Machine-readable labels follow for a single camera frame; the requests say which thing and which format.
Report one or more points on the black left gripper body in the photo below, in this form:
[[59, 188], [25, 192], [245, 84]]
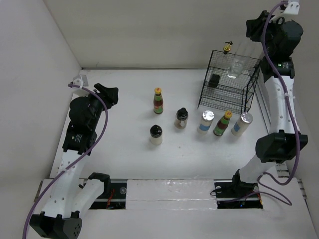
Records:
[[96, 104]]

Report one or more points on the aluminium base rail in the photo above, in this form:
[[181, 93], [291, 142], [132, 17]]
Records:
[[175, 195]]

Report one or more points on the glass oil bottle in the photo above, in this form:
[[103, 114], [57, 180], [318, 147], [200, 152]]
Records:
[[222, 60], [242, 56]]

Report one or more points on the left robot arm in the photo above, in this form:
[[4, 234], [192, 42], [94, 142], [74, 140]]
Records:
[[61, 216]]

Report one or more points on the white spice jar black cap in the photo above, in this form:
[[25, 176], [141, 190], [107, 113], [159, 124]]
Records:
[[156, 135]]

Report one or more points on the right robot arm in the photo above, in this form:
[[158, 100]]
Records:
[[284, 141]]

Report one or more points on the yellow cap sauce bottle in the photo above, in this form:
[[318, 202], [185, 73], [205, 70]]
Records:
[[222, 124], [158, 101]]

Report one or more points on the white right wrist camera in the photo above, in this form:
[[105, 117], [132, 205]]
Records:
[[292, 8]]

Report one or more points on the black wire rack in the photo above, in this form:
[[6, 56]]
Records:
[[231, 94]]

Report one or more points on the right blue label jar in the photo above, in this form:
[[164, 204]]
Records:
[[242, 124]]

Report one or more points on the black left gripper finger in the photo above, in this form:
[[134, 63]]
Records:
[[110, 92], [111, 100]]

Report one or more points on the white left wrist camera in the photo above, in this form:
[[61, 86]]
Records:
[[82, 82]]

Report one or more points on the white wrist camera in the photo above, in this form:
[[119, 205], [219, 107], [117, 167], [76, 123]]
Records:
[[82, 82], [292, 8]]

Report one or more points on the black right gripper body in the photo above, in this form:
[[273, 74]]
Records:
[[271, 30]]

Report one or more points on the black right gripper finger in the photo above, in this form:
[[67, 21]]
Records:
[[255, 36], [254, 24]]

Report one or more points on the blue label silver cap jar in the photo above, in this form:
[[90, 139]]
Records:
[[207, 118]]

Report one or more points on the brown spice jar black cap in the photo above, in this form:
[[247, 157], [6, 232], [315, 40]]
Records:
[[181, 118]]

